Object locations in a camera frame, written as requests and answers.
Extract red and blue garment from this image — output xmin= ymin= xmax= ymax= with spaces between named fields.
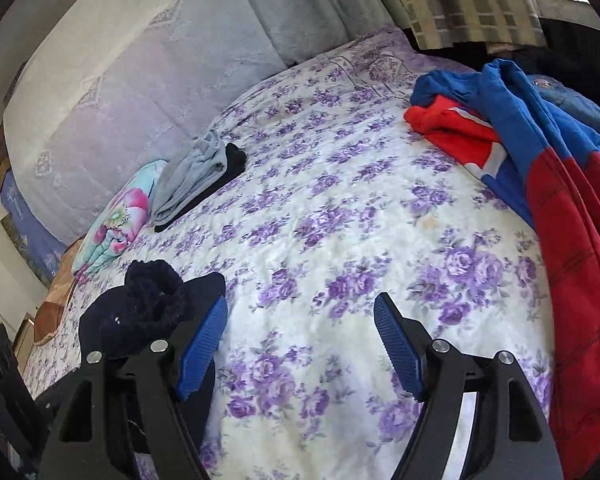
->
xmin=404 ymin=72 xmax=531 ymax=196

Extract blue denim garment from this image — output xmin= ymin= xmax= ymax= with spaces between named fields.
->
xmin=525 ymin=74 xmax=600 ymax=146

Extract folded teal floral blanket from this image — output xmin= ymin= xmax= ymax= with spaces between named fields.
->
xmin=72 ymin=160 xmax=168 ymax=278

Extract folded black garment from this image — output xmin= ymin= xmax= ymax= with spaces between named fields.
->
xmin=154 ymin=142 xmax=248 ymax=233

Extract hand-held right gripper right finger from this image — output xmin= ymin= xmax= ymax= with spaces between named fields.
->
xmin=373 ymin=292 xmax=566 ymax=480

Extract folded grey garment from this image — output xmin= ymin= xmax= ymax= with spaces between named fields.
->
xmin=150 ymin=132 xmax=228 ymax=226

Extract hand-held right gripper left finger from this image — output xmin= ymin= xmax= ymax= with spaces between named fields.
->
xmin=35 ymin=295 xmax=229 ymax=480

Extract dark navy pants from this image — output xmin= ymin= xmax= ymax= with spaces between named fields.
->
xmin=77 ymin=259 xmax=227 ymax=461

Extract blue and red hoodie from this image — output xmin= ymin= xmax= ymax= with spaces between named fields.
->
xmin=480 ymin=57 xmax=600 ymax=466

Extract checked curtain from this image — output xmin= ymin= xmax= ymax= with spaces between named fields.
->
xmin=355 ymin=0 xmax=546 ymax=53

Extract lavender lace headboard cover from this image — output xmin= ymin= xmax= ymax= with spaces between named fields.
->
xmin=2 ymin=0 xmax=288 ymax=256

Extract brown pillow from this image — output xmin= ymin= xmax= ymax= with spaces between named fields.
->
xmin=32 ymin=240 xmax=88 ymax=346

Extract purple floral bed sheet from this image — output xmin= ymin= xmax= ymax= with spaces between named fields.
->
xmin=22 ymin=25 xmax=556 ymax=480

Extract blue printed board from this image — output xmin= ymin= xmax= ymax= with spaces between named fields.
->
xmin=0 ymin=170 xmax=68 ymax=286

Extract grey lace pillow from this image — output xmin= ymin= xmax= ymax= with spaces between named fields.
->
xmin=230 ymin=0 xmax=411 ymax=68

